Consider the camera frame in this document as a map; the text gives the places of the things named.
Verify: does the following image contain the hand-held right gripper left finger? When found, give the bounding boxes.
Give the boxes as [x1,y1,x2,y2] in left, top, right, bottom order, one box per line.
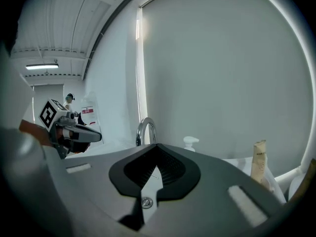
[42,143,158,237]

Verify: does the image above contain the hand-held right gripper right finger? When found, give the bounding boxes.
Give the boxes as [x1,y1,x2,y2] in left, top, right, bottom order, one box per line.
[145,143,295,237]

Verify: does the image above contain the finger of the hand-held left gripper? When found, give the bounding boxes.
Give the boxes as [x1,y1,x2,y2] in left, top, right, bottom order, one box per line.
[73,124,103,143]

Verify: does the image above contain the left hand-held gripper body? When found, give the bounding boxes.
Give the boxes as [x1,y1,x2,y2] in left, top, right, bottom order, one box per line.
[39,98,80,159]

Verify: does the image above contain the beige paper sachet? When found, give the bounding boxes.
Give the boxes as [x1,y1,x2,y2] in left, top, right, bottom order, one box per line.
[250,139,268,184]

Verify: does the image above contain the person's left forearm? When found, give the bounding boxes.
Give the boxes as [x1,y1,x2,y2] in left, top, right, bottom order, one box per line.
[19,119,54,148]

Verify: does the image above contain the clear water bottle red label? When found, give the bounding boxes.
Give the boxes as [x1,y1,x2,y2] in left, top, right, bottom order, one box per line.
[80,92,102,133]

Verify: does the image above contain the ceiling tube light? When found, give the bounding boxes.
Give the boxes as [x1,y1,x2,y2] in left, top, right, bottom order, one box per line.
[25,63,59,71]

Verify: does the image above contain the chrome faucet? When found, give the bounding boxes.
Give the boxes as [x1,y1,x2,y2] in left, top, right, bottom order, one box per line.
[136,117,158,147]

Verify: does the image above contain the white bathroom sink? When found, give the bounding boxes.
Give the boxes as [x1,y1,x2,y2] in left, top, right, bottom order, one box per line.
[64,139,288,222]

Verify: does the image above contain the chrome drain stopper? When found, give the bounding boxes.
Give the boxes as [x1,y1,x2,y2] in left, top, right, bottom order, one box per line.
[141,197,154,209]

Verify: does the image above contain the white pump soap bottle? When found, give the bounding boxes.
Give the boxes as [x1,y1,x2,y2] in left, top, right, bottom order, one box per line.
[183,136,200,153]

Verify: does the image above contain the grey roller blind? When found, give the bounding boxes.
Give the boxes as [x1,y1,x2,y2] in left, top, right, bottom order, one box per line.
[142,0,314,179]

